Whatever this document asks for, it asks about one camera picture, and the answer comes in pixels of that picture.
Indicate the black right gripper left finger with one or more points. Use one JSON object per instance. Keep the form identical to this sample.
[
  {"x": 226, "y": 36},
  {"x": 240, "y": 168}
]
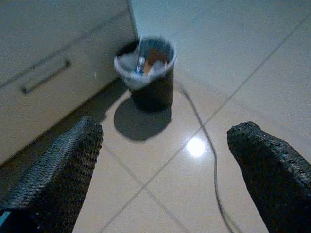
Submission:
[{"x": 56, "y": 184}]

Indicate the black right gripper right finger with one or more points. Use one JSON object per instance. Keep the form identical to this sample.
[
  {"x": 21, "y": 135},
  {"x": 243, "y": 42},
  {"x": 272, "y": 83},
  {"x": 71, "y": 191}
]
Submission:
[{"x": 279, "y": 184}]

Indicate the white kitchen cabinet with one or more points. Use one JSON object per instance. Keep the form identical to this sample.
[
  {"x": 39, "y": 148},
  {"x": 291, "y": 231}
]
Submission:
[{"x": 48, "y": 29}]

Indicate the white bin liner bag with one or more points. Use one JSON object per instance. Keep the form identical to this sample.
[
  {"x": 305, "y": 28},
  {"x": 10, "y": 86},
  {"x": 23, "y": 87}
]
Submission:
[{"x": 131, "y": 77}]

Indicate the black trash bin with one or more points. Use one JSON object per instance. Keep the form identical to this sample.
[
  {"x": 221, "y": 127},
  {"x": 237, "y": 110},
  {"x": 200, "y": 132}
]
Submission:
[{"x": 155, "y": 94}]

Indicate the orange rubbish piece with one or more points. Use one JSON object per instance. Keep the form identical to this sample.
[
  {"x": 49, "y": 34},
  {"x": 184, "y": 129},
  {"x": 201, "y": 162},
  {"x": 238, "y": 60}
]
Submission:
[{"x": 155, "y": 58}]

